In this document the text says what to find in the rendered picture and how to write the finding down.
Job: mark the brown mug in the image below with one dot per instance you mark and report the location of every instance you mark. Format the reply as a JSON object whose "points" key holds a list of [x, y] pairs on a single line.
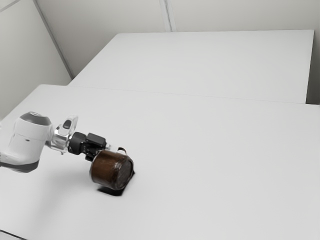
{"points": [[107, 168]]}

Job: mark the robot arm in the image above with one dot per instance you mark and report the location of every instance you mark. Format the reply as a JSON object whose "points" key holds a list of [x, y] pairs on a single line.
{"points": [[27, 142]]}

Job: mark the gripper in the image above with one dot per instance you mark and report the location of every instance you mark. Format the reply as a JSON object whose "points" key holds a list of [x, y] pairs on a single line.
{"points": [[82, 143]]}

